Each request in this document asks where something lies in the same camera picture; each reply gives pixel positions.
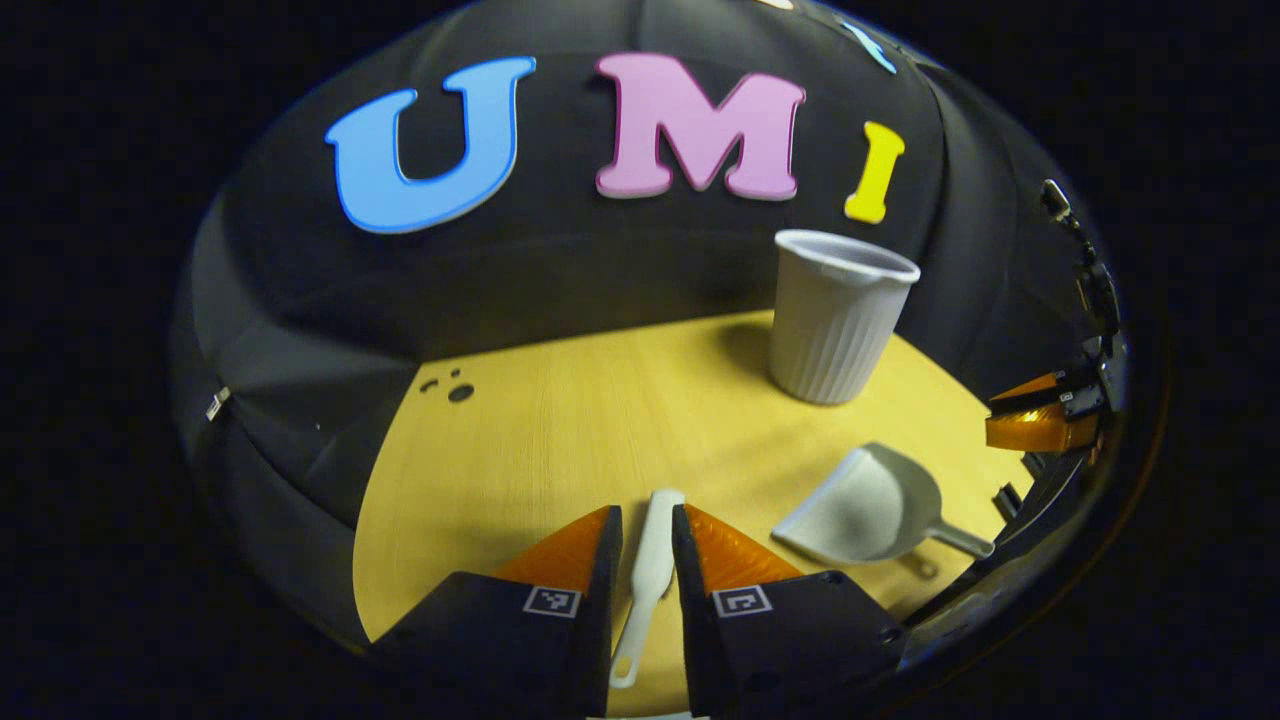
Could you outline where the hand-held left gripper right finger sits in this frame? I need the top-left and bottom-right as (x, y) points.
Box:
(672, 503), (909, 719)

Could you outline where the wooden desktop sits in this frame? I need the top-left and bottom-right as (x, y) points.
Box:
(352, 309), (1031, 717)

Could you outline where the small white broom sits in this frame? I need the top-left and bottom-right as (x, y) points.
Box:
(609, 488), (687, 690)

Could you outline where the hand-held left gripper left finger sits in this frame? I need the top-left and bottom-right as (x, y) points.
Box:
(370, 505), (623, 720)

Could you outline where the white dustpan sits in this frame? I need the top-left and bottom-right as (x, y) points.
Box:
(771, 442), (997, 567)

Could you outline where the white ribbed garbage bin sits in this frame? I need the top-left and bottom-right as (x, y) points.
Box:
(767, 229), (922, 406)

